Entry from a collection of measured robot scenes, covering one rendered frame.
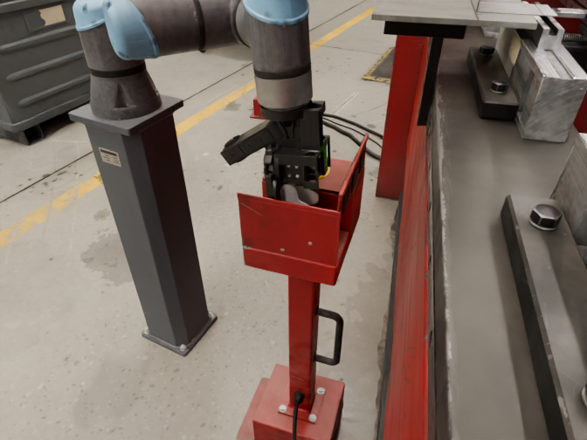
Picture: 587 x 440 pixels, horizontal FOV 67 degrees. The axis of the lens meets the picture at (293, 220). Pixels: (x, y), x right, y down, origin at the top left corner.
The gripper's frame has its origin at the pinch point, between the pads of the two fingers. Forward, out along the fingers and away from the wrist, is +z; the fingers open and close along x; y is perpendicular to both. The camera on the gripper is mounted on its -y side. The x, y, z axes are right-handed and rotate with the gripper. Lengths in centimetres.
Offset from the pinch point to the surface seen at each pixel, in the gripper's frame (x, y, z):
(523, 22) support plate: 28.8, 32.8, -23.3
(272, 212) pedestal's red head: -4.8, 0.2, -4.6
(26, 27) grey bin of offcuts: 132, -188, 0
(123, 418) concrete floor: -9, -51, 70
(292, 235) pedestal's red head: -4.8, 2.9, -0.8
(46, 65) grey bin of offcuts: 136, -189, 20
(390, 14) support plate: 27.4, 12.0, -25.1
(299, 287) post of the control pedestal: 2.4, 0.3, 17.9
